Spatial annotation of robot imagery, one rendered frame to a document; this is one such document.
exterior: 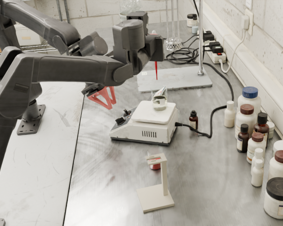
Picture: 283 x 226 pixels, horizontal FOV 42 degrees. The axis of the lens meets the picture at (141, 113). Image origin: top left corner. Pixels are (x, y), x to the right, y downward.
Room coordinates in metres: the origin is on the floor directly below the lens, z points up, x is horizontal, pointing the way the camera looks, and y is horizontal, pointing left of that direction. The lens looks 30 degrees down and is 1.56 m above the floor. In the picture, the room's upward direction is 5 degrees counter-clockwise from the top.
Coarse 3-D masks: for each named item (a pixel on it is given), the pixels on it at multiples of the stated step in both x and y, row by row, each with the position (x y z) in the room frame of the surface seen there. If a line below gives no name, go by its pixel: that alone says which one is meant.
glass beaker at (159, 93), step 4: (152, 88) 1.03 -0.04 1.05; (156, 88) 1.04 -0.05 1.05; (160, 88) 1.04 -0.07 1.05; (164, 88) 1.03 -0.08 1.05; (152, 92) 1.00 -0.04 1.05; (156, 92) 0.99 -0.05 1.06; (160, 92) 0.99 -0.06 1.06; (164, 92) 0.99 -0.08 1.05; (152, 96) 1.00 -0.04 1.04; (156, 96) 0.99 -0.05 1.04; (160, 96) 0.99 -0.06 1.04; (164, 96) 0.99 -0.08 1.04; (152, 100) 1.00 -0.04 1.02; (156, 100) 0.99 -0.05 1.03; (160, 100) 0.99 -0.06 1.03; (164, 100) 0.99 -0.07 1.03; (152, 104) 1.01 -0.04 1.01; (156, 104) 0.99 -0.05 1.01; (160, 104) 0.99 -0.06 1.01; (164, 104) 0.99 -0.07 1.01; (152, 108) 1.01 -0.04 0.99; (156, 108) 0.99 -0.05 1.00; (160, 108) 0.99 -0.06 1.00; (164, 108) 0.99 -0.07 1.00; (160, 112) 0.99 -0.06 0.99
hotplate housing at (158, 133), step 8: (176, 112) 1.02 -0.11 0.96; (176, 120) 1.02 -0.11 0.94; (120, 128) 0.98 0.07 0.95; (128, 128) 0.97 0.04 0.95; (136, 128) 0.96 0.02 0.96; (144, 128) 0.95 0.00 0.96; (152, 128) 0.94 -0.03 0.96; (160, 128) 0.93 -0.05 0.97; (168, 128) 0.93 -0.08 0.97; (112, 136) 0.99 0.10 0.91; (120, 136) 0.98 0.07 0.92; (128, 136) 0.97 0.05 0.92; (136, 136) 0.96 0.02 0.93; (144, 136) 0.95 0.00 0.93; (152, 136) 0.94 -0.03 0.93; (160, 136) 0.93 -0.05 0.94; (168, 136) 0.93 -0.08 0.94; (160, 144) 0.94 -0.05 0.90; (168, 144) 0.93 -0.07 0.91
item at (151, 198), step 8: (152, 160) 0.69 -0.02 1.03; (160, 160) 0.70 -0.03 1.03; (160, 184) 0.75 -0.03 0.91; (144, 192) 0.72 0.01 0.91; (152, 192) 0.72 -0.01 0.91; (160, 192) 0.71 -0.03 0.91; (168, 192) 0.71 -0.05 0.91; (144, 200) 0.69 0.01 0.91; (152, 200) 0.69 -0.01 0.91; (160, 200) 0.69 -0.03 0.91; (168, 200) 0.68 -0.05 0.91; (144, 208) 0.66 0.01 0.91; (152, 208) 0.66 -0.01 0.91; (160, 208) 0.66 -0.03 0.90
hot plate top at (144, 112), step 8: (144, 104) 1.05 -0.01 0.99; (168, 104) 1.03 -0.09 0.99; (136, 112) 1.00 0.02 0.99; (144, 112) 1.00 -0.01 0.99; (152, 112) 0.99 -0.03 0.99; (168, 112) 0.99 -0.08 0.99; (136, 120) 0.96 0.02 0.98; (144, 120) 0.95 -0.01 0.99; (152, 120) 0.95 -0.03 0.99; (160, 120) 0.94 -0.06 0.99; (168, 120) 0.94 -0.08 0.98
